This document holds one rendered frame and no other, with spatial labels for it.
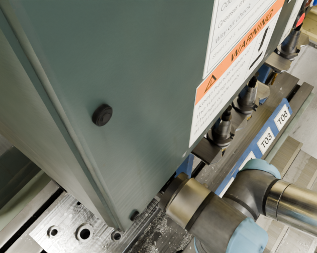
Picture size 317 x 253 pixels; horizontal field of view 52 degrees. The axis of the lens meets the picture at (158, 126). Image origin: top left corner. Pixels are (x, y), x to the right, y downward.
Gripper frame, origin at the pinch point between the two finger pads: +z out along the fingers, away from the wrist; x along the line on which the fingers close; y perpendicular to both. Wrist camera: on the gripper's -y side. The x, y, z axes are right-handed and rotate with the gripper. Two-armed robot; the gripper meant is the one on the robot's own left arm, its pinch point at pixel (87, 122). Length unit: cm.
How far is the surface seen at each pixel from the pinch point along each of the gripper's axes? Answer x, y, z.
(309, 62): 94, 56, -22
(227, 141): 20.5, 15.8, -19.8
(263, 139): 43, 43, -25
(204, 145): 17.0, 16.8, -16.2
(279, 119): 53, 44, -26
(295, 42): 54, 13, -19
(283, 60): 50, 17, -18
